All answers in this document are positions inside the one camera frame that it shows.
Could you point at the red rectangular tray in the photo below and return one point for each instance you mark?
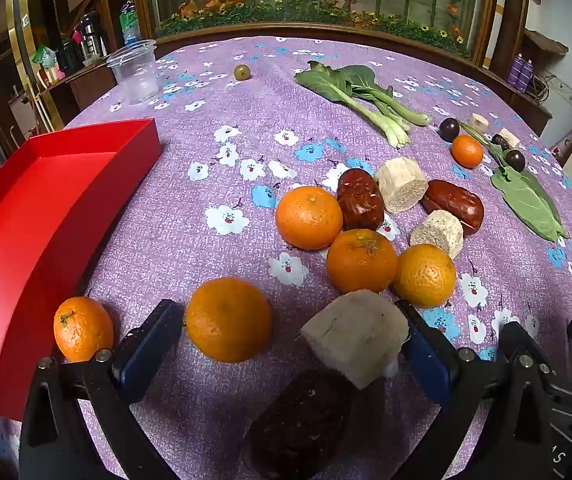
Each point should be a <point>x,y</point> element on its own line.
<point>26,240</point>

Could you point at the small dark dried fruit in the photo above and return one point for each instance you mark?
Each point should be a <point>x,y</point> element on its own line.
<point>497,142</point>

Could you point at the small sugarcane chunk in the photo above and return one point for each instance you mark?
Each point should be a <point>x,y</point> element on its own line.
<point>511,138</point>
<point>478,121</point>

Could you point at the black flask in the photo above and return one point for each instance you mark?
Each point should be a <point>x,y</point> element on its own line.
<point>68,55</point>

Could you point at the small green round fruit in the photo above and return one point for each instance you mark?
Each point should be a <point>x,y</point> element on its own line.
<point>241,71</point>

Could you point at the green bok choy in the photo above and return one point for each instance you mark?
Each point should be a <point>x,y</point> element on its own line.
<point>346,85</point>

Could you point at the purple floral tablecloth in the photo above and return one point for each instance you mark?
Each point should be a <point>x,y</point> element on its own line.
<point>176,200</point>

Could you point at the green leaf with stem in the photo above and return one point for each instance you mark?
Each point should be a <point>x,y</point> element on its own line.
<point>531,200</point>

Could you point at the plastic bottle green label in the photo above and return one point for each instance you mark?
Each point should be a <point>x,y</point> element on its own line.
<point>128,22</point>

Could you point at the wooden side counter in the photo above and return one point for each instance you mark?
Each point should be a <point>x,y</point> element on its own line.
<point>86,85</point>

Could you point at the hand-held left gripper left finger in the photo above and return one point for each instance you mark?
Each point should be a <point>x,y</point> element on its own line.
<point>151,355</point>

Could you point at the green packet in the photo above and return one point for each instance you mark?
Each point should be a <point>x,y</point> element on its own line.
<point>43,57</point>

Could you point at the wooden low cabinet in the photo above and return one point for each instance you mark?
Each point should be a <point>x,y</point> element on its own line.
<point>526,107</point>

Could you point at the red jujube date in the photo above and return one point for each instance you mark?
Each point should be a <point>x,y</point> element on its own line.
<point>361,199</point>
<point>301,425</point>
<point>453,207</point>

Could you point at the purple bottle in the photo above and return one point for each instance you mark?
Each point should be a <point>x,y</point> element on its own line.
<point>528,76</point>
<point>517,72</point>

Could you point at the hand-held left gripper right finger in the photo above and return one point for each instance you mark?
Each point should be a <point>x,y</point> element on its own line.
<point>426,360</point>

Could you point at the small orange mandarin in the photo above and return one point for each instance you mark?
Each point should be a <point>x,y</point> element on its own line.
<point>467,151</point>

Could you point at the clear plastic cup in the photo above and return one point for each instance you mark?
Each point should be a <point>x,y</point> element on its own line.
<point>136,72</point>

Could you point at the peeled sugarcane chunk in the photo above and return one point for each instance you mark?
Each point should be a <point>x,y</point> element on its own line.
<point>433,232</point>
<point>401,185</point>
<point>356,335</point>

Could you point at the steel thermos flask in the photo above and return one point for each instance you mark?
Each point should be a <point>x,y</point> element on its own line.
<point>91,35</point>

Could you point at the dark purple plum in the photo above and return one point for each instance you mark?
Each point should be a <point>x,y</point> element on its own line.
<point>449,129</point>
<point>515,160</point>

